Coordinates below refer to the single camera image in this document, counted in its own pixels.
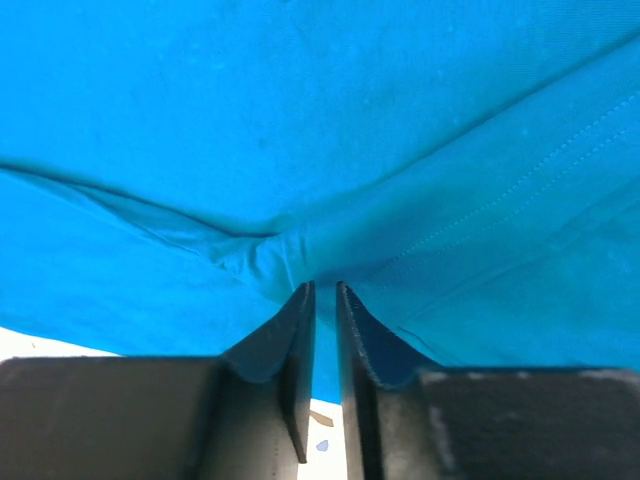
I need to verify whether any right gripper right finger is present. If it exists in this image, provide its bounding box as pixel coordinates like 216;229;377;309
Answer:
336;283;639;480

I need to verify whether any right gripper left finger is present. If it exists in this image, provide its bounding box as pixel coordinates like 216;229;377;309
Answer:
1;283;315;479

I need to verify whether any blue t-shirt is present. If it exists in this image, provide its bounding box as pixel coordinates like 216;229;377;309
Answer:
1;1;639;401

